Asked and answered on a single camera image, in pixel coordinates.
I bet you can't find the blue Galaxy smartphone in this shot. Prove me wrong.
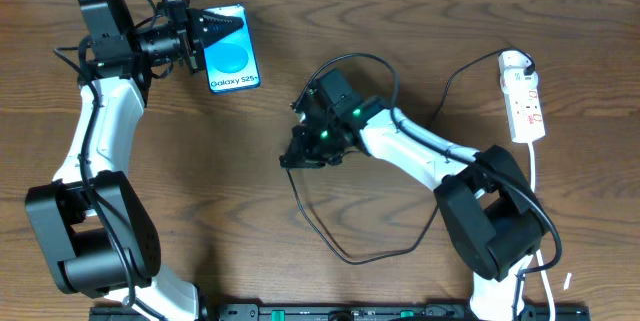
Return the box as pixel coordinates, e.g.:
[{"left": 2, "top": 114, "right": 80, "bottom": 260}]
[{"left": 204, "top": 4, "right": 261, "bottom": 94}]

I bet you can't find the black USB charging cable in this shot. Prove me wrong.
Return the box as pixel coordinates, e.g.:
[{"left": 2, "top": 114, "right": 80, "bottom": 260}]
[{"left": 284, "top": 47, "right": 536, "bottom": 266}]

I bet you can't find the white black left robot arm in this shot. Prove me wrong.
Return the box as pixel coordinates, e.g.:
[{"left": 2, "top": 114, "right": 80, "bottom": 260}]
[{"left": 25, "top": 0, "right": 246, "bottom": 320}]

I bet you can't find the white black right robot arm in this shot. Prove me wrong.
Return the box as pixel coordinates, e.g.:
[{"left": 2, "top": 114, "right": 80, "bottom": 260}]
[{"left": 280, "top": 69, "right": 554, "bottom": 320}]

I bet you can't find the white USB charger adapter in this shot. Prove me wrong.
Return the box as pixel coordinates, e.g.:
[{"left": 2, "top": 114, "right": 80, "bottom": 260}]
[{"left": 498, "top": 50, "right": 539, "bottom": 94}]

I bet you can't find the white power strip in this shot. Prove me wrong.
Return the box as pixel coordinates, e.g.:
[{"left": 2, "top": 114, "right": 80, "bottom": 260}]
[{"left": 503, "top": 86, "right": 546, "bottom": 144}]

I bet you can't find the small white paper scrap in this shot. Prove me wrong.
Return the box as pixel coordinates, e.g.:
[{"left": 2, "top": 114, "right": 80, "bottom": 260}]
[{"left": 563, "top": 272, "right": 572, "bottom": 290}]

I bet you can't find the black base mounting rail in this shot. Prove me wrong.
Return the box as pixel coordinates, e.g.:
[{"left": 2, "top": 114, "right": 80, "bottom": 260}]
[{"left": 88, "top": 303, "right": 591, "bottom": 321}]

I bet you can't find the white power strip cord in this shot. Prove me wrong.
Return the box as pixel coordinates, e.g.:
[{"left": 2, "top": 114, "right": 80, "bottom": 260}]
[{"left": 526, "top": 141, "right": 557, "bottom": 321}]

